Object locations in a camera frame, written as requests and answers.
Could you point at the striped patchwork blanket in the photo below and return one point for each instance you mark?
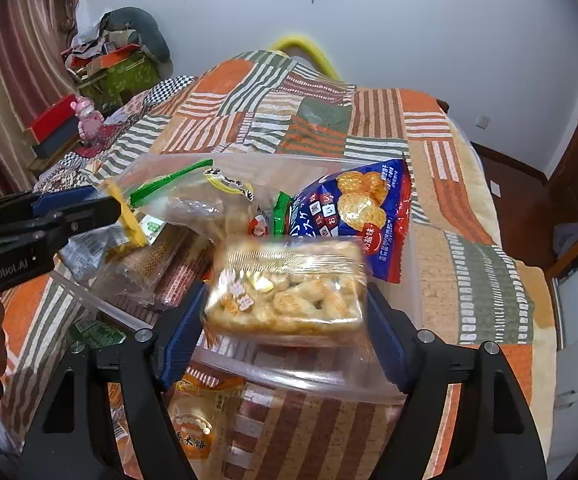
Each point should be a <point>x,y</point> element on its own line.
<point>469,285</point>

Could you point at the yellow foam tube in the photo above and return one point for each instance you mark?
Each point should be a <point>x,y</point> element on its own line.
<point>299,40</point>

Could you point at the orange snack packet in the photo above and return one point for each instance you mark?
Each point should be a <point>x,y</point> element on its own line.
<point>199,425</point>

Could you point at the small red white packet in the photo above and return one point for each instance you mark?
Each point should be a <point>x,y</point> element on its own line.
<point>259,225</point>

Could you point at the pink plush toy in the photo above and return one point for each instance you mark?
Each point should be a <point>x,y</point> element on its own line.
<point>89,120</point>

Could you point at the pile of boxes and clothes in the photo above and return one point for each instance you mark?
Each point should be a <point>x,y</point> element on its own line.
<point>94,57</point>

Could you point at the dark blue box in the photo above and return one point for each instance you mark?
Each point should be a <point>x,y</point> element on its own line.
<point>56,145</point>

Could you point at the small green packet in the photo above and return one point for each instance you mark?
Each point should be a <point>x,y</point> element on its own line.
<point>96,335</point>

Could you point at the white wall outlet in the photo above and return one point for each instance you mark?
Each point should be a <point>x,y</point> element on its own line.
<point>482,122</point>

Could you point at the zip bag with green seal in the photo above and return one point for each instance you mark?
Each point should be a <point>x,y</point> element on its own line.
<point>194,200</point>

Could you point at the checkered patchwork quilt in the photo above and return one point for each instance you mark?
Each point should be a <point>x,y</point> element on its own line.
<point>166,89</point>

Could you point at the striped brown curtain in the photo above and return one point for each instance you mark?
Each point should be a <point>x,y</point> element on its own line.
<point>19,60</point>

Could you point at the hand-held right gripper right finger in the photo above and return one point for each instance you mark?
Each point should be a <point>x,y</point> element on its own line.
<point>384,340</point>

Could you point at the wooden bed frame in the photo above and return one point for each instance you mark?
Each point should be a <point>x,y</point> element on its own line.
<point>442,105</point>

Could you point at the blue chip bag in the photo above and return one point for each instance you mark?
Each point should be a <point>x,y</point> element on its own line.
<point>354,210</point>

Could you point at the clear plastic storage box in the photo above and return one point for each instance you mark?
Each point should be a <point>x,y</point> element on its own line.
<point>294,375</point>

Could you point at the clear puffed cracker packet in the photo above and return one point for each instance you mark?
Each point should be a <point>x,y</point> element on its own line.
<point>286,295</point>

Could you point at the white paper sheet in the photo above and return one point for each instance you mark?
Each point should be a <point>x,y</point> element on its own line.
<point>496,187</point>

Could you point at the red box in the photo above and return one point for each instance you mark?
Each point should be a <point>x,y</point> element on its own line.
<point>51,117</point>

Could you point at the bright green snack packet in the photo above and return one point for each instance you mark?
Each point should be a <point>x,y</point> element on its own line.
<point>280,212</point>

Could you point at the zip bag with yellow seal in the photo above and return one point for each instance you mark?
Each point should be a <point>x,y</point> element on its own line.
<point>94,255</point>

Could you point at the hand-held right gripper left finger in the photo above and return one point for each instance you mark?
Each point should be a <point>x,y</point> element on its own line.
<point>184,330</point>

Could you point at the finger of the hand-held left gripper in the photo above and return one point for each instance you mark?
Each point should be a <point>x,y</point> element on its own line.
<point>94,212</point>
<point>64,198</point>

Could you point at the brown sesame biscuit packet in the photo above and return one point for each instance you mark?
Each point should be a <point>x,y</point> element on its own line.
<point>144,260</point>

